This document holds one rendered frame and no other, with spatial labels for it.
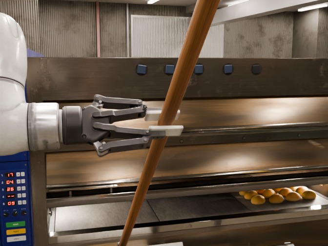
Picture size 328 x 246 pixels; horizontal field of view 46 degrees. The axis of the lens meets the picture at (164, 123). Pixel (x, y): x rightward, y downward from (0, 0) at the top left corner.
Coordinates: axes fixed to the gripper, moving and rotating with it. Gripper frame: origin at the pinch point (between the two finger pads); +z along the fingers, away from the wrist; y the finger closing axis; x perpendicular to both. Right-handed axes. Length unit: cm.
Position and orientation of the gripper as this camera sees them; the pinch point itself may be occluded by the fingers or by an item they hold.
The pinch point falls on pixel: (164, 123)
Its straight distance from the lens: 79.8
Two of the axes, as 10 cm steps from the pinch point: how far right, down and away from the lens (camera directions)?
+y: 1.5, 8.5, -5.1
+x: 1.9, -5.3, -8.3
